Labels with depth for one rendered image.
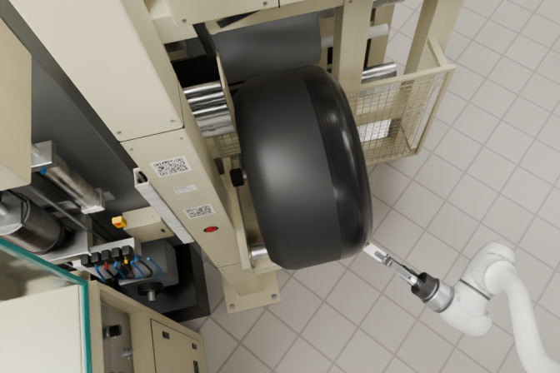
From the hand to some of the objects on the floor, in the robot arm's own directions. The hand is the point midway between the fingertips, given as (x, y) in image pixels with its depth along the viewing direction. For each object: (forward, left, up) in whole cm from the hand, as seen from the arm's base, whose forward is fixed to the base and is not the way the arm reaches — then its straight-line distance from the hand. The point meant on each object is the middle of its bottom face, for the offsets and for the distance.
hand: (374, 251), depth 146 cm
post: (+53, +27, -98) cm, 114 cm away
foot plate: (+53, +27, -98) cm, 114 cm away
